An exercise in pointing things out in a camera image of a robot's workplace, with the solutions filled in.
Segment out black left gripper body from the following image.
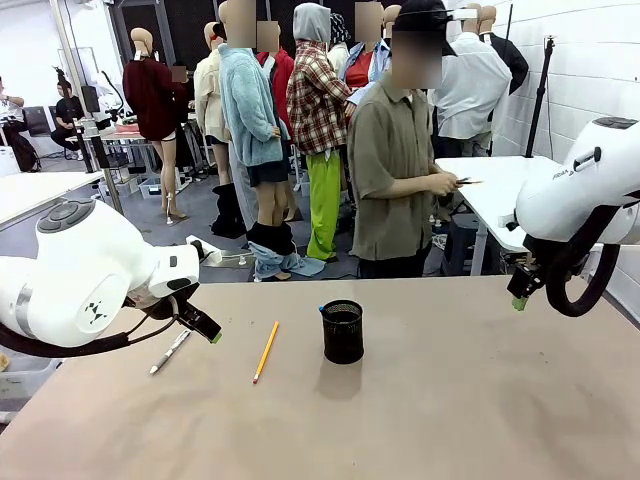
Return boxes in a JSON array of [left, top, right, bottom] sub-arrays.
[[168, 298, 207, 331]]

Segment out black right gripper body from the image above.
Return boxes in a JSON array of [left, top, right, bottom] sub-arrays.
[[506, 261, 544, 301]]

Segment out person's right forearm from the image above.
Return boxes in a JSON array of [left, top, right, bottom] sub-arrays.
[[384, 173, 437, 197]]

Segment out silver ballpoint pen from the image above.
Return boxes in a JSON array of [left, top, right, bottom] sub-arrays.
[[148, 328, 193, 376]]

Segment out black mesh pen holder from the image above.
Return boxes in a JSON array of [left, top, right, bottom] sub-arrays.
[[321, 299, 365, 366]]

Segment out person's right hand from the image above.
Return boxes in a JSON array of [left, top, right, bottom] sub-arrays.
[[428, 171, 459, 198]]

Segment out yellow pencil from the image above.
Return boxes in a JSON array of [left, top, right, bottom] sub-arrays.
[[251, 320, 281, 385]]

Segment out white power strip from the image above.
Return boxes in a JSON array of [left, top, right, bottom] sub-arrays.
[[185, 238, 224, 267]]

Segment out white table with curved edge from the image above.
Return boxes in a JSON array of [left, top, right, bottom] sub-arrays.
[[433, 155, 569, 277]]

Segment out black boots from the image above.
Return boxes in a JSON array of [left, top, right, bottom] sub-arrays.
[[210, 182, 247, 240]]

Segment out grey storage bin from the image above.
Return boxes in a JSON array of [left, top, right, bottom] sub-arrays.
[[136, 176, 165, 201]]

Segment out person in olive shirt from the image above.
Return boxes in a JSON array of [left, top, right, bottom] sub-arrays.
[[346, 0, 459, 280]]

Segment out black tripod stand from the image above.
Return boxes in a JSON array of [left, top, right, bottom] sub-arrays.
[[523, 33, 560, 159]]

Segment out white rectangular table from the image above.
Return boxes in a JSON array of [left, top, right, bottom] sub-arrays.
[[0, 170, 107, 227]]

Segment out mannequin in white shirt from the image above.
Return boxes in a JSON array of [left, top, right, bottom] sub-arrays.
[[430, 3, 514, 159]]

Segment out mannequin in cream jacket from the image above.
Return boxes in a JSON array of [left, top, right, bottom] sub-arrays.
[[193, 21, 234, 187]]

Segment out mannequin in maroon sweater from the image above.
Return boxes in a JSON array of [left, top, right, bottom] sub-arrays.
[[121, 26, 190, 227]]

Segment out mannequin in black jacket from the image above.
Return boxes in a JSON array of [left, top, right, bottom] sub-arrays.
[[478, 4, 530, 97]]

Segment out seated person in black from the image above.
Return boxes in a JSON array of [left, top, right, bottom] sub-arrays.
[[48, 68, 87, 162]]

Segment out mannequin in plaid shirt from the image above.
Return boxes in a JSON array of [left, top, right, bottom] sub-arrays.
[[285, 2, 357, 263]]

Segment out mannequin in red jacket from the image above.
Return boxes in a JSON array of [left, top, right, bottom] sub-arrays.
[[255, 20, 297, 147]]

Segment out mannequin in blue shirt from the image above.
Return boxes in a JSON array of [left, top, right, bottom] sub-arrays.
[[342, 0, 392, 104]]

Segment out black cap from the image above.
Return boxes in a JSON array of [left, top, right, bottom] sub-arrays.
[[392, 0, 458, 57]]

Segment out mannequin in patterned hood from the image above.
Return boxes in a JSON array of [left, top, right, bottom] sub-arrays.
[[327, 12, 352, 74]]

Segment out thick black right arm hose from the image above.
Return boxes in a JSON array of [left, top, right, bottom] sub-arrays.
[[544, 204, 622, 319]]

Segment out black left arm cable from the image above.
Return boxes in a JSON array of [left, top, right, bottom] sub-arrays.
[[0, 295, 181, 359]]

